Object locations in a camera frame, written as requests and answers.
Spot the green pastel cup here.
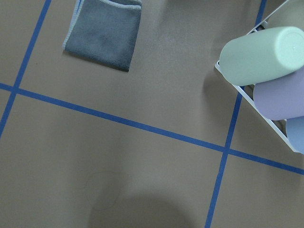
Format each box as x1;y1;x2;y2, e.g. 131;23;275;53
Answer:
219;27;304;86

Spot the purple pastel cup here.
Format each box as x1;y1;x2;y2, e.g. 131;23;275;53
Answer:
253;68;304;120

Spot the grey folded cloth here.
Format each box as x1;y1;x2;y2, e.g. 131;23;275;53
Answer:
62;0;142;72

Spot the white wire cup rack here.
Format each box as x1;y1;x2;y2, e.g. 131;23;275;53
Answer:
215;0;304;153

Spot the blue pastel cup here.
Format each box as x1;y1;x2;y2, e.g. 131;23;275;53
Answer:
286;116;304;154

